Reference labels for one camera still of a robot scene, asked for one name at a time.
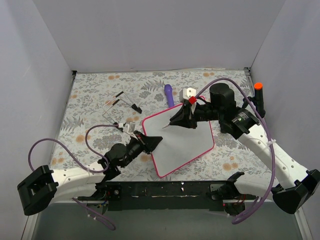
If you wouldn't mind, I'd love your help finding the pink framed whiteboard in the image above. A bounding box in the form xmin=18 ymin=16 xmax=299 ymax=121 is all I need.
xmin=141 ymin=103 xmax=215 ymax=178

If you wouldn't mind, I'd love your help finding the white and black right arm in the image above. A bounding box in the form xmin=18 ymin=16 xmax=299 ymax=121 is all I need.
xmin=169 ymin=82 xmax=320 ymax=214

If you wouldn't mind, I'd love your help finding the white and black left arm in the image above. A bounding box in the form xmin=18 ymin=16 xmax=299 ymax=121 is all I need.
xmin=17 ymin=131 xmax=163 ymax=216

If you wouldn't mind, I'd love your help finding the black stick with orange tip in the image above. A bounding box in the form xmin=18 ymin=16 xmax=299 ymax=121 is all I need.
xmin=247 ymin=82 xmax=266 ymax=119

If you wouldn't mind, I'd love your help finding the floral patterned table mat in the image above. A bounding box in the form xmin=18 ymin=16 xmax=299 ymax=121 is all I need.
xmin=51 ymin=69 xmax=271 ymax=182

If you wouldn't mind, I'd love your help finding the white wire whiteboard stand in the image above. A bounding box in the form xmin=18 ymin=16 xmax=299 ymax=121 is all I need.
xmin=102 ymin=91 xmax=142 ymax=125

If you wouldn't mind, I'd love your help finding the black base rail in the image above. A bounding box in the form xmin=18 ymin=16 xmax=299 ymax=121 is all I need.
xmin=77 ymin=180 xmax=241 ymax=211

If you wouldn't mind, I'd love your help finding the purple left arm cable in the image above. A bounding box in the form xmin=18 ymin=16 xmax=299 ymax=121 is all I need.
xmin=27 ymin=123 xmax=126 ymax=231

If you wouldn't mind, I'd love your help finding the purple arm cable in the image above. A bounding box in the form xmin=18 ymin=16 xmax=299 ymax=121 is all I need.
xmin=196 ymin=77 xmax=276 ymax=225
xmin=27 ymin=123 xmax=126 ymax=231

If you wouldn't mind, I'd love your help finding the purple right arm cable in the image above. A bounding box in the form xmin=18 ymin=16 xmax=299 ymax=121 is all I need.
xmin=196 ymin=77 xmax=276 ymax=225

